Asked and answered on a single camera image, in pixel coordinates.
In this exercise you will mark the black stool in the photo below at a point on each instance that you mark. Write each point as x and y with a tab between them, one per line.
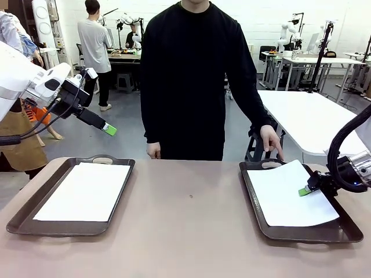
255	147

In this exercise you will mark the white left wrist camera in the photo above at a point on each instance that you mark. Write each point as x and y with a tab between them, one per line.
91	73

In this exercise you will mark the gray step stool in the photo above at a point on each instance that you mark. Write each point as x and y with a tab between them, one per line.
125	82

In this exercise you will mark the long white table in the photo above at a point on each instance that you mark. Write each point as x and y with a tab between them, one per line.
319	60

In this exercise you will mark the tall black stand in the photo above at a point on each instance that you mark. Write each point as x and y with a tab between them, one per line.
320	63

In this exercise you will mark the brown plastic tray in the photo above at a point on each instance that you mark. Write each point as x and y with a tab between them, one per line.
58	230
304	234

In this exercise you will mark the gray monitor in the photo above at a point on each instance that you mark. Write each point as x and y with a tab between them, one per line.
313	42

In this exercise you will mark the black office chair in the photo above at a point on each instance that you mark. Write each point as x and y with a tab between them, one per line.
266	49

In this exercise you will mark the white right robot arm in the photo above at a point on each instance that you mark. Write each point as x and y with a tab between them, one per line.
362	166

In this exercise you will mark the seated person in black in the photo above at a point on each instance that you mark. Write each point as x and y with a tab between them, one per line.
133	36

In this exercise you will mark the small white robot arm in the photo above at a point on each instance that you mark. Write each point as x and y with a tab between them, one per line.
321	43
285	32
127	18

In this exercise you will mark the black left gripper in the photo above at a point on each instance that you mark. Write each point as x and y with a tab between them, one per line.
72	98

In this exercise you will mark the person in orange shorts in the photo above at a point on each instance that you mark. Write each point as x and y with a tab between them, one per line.
11	32

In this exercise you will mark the white tower air conditioner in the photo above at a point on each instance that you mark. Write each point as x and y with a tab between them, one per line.
43	20

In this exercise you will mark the brown cloth cover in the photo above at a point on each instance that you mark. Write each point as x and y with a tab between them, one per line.
20	144

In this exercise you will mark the white A4 paper sheet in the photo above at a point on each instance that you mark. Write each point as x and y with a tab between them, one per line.
81	191

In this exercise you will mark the person in black sweater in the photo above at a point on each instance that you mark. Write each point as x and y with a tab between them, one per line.
185	72

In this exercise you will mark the dark workbench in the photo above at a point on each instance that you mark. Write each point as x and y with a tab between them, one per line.
124	62

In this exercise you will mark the large white table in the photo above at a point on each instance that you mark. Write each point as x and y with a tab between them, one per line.
313	116

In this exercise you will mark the person's right hand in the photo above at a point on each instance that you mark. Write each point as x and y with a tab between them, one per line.
153	150

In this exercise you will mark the person in gray t-shirt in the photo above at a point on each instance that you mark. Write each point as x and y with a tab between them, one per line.
94	43

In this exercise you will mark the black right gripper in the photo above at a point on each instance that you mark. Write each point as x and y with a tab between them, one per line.
346	173

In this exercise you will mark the person's left hand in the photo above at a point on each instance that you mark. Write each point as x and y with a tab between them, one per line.
269	139

